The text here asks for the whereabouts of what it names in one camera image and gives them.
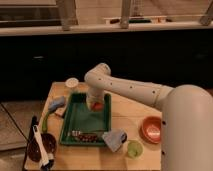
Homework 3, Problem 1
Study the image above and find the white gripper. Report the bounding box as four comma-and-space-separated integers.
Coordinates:
86, 87, 104, 105

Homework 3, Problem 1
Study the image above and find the red apple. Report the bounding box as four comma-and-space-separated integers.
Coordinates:
91, 102, 104, 111

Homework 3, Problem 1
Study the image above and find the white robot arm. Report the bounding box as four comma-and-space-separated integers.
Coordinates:
84, 63, 213, 171

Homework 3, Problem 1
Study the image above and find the green plastic tray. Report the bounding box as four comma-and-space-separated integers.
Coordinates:
59, 93, 111, 147

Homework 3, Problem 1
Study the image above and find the white paper cup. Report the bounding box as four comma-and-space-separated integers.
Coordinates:
65, 77, 79, 93

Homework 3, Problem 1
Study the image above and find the blue sponge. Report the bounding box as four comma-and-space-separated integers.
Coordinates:
48, 96, 66, 112

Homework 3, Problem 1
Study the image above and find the snack bar wrapper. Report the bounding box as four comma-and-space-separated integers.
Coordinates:
71, 130, 103, 142

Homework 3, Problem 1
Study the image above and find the blue grey folded cloth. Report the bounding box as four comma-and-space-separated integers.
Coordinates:
102, 130, 127, 152

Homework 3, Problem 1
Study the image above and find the orange bowl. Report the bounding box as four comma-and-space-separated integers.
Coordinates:
139, 116, 161, 144

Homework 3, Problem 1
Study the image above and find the green handled utensil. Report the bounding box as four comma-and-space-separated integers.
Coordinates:
42, 112, 50, 133

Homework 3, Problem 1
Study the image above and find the white handled brush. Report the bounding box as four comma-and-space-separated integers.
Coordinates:
33, 125, 49, 169

